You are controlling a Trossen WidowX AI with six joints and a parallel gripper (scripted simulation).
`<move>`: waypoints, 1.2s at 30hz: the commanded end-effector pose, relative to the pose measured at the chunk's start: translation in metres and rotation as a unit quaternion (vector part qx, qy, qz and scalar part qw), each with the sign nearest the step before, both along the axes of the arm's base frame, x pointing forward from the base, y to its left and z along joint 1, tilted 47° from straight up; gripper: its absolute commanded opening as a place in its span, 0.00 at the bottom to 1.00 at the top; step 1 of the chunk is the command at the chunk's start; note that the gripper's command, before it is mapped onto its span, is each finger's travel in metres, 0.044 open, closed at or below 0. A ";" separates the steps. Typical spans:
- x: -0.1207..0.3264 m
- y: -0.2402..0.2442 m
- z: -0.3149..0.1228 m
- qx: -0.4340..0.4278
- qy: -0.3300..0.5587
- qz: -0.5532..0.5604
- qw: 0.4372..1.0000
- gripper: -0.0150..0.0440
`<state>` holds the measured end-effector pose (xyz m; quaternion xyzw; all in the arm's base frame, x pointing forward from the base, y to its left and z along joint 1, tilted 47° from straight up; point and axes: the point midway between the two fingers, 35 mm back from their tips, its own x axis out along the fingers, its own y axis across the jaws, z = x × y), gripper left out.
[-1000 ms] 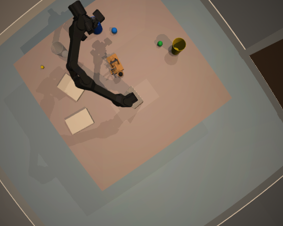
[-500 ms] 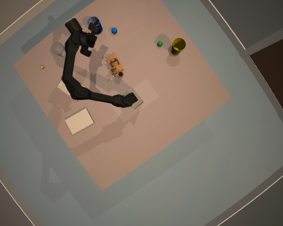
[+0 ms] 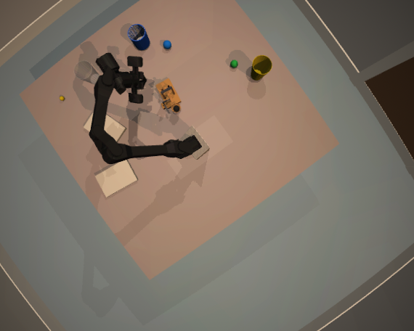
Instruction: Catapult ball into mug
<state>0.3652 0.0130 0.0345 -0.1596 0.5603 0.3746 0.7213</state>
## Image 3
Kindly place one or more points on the olive-yellow waste bin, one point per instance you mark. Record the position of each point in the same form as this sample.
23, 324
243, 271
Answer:
260, 67

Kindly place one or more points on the blue ball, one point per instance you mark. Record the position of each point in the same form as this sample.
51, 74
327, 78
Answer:
167, 44

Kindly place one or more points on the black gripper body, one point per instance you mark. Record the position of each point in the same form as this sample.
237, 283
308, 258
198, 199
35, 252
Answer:
134, 75

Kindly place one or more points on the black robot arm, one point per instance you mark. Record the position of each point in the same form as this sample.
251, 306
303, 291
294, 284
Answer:
111, 151

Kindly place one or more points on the blue mug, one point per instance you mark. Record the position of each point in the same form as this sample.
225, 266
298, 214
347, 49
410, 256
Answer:
137, 34

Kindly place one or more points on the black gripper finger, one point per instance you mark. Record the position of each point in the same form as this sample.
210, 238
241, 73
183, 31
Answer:
142, 76
142, 83

